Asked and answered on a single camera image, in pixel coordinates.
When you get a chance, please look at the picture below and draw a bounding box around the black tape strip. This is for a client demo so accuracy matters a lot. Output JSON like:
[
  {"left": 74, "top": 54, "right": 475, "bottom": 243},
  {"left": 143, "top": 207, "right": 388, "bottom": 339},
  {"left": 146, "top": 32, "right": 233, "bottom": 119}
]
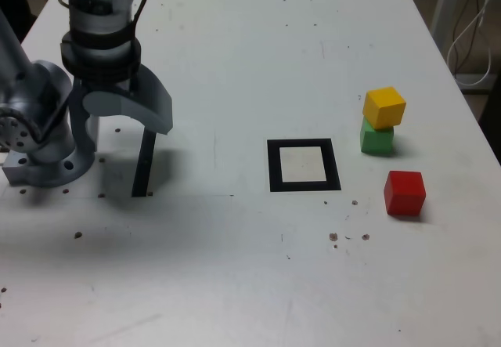
[{"left": 131, "top": 127, "right": 157, "bottom": 198}]

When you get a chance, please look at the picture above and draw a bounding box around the white frame post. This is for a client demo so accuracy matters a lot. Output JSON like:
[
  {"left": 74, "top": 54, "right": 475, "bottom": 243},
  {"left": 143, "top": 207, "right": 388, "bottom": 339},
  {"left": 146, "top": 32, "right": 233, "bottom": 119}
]
[{"left": 429, "top": 0, "right": 465, "bottom": 41}]

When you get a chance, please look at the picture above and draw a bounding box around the green cube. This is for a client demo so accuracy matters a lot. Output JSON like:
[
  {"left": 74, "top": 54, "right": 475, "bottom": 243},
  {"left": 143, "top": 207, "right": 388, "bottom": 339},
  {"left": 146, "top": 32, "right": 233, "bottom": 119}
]
[{"left": 359, "top": 116, "right": 395, "bottom": 156}]

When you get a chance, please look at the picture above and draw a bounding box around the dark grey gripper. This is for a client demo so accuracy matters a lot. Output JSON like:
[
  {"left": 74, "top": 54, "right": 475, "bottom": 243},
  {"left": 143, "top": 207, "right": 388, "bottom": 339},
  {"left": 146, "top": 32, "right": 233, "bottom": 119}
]
[{"left": 69, "top": 63, "right": 174, "bottom": 161}]

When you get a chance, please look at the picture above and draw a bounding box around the red cube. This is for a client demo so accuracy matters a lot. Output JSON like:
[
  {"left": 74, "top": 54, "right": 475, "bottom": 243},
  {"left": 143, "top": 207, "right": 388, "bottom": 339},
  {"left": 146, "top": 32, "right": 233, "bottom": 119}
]
[{"left": 383, "top": 170, "right": 427, "bottom": 217}]

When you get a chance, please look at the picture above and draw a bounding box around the white cable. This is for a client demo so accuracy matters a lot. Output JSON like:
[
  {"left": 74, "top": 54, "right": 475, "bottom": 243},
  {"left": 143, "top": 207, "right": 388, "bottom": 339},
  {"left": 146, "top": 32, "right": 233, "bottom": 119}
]
[
  {"left": 460, "top": 8, "right": 493, "bottom": 86},
  {"left": 445, "top": 0, "right": 498, "bottom": 74}
]

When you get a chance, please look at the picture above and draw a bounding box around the black tape square outline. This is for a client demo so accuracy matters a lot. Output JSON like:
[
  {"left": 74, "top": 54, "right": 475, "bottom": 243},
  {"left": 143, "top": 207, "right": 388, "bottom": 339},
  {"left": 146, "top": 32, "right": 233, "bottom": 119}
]
[{"left": 266, "top": 138, "right": 342, "bottom": 193}]

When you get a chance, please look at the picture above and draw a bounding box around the yellow cube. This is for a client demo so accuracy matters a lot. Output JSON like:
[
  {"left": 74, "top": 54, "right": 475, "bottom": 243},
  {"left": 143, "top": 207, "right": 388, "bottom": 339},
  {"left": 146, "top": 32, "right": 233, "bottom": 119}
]
[{"left": 362, "top": 86, "right": 407, "bottom": 130}]

